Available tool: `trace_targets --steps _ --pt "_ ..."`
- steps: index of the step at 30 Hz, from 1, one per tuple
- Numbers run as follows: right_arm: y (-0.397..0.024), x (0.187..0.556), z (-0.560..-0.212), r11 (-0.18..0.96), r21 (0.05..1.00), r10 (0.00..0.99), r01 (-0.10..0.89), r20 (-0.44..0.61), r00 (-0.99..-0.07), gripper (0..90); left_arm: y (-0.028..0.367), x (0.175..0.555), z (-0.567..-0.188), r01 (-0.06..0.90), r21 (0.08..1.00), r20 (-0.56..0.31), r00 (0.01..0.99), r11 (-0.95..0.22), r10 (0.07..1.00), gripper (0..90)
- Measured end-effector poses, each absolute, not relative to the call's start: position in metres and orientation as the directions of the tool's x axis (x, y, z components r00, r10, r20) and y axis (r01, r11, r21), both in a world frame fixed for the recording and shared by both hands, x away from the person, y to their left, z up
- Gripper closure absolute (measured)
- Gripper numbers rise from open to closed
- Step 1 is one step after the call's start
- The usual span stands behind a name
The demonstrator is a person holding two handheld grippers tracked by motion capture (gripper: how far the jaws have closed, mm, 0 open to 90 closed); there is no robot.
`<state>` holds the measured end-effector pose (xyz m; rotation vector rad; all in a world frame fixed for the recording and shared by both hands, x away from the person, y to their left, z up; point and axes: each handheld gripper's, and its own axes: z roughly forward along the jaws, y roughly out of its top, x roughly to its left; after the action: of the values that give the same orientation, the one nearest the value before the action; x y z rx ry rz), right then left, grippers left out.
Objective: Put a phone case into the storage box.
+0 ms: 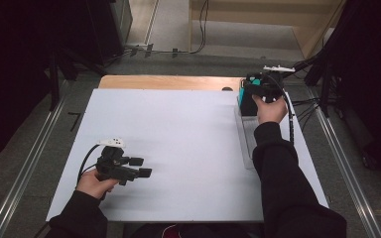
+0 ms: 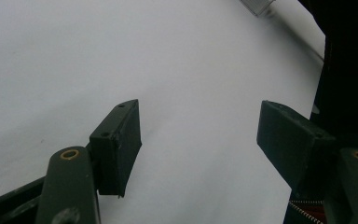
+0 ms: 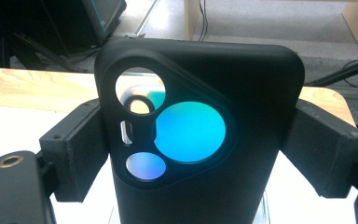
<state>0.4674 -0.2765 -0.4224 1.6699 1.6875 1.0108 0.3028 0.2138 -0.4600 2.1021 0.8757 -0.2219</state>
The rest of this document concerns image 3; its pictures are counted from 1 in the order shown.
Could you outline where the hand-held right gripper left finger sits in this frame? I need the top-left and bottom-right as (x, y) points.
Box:
(39, 98), (109, 203)

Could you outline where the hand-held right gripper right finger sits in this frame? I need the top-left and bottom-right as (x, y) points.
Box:
(281, 99), (358, 199)

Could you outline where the black phone case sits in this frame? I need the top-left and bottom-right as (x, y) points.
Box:
(93, 37), (306, 224)

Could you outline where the white board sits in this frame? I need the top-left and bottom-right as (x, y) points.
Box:
(0, 104), (358, 224)

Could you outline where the wooden table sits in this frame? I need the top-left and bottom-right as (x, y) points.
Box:
(0, 66), (355, 127)

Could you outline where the black metal stand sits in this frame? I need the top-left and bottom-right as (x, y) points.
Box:
(0, 31), (85, 74)
(304, 57), (358, 88)

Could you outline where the dark monitor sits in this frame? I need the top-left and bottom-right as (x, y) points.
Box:
(83, 0), (128, 48)

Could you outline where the black hanging cable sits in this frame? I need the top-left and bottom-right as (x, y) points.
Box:
(197, 0), (209, 42)

